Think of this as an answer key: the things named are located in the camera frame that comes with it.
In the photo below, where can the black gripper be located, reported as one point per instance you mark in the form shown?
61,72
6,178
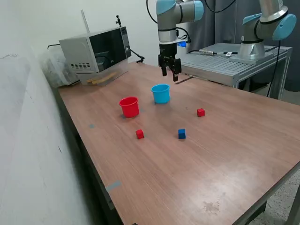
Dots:
168,52

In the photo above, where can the red wooden cube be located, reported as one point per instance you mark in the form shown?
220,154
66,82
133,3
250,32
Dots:
139,134
200,112

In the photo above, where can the aluminium robot base platform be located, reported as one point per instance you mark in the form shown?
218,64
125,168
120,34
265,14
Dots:
211,62

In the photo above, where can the silver blue-capped robot arm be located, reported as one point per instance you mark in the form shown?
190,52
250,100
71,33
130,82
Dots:
166,23

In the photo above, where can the black tape strip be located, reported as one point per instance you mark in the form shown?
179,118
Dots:
184,80

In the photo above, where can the blue plastic cup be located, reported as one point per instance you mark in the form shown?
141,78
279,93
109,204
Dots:
160,97

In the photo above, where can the red plastic cup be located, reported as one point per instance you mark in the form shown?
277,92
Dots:
129,110

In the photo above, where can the blue wooden cube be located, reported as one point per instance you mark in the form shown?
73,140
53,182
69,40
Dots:
182,134

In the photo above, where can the tan wooden stick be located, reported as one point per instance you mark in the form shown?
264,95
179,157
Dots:
103,77
98,82

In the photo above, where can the clear acrylic stand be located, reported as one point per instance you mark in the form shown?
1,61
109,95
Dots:
83,78

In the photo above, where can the silver microwave oven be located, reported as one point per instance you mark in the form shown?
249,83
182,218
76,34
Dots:
77,51

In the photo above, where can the round grey table sticker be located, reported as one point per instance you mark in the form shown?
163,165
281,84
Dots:
91,126

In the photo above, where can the white thin rod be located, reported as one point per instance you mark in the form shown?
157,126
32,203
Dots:
84,21

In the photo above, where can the grey tape strip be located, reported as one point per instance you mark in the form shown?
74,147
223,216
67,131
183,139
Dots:
113,185

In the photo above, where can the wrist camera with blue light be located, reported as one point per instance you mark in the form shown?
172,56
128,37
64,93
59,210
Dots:
182,44

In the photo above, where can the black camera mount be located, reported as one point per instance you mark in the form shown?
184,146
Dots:
119,21

